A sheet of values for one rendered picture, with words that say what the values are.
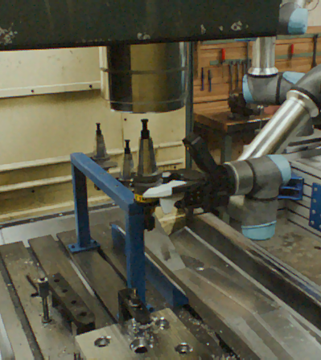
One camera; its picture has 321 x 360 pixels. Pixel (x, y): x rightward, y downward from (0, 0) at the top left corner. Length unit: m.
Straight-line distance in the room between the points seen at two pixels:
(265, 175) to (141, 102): 0.36
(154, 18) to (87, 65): 1.17
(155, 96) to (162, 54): 0.07
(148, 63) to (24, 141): 1.15
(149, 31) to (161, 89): 0.11
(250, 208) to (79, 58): 1.04
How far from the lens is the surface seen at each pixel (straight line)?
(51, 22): 0.74
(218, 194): 1.06
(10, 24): 0.73
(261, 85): 2.02
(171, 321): 1.17
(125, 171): 1.32
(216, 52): 4.12
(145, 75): 0.86
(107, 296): 1.43
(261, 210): 1.13
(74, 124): 1.98
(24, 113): 1.92
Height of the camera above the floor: 1.67
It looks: 20 degrees down
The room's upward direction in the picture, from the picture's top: 1 degrees counter-clockwise
